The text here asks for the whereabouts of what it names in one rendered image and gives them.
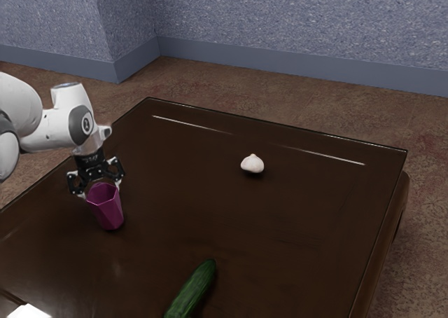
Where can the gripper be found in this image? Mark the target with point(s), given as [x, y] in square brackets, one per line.
[90, 161]

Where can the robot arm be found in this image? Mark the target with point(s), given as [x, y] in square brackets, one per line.
[31, 129]

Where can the magenta faceted mug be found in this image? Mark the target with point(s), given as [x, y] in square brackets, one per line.
[106, 206]

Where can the green cucumber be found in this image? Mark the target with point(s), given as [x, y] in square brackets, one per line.
[192, 290]

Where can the white garlic bulb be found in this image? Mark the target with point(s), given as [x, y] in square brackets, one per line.
[251, 163]

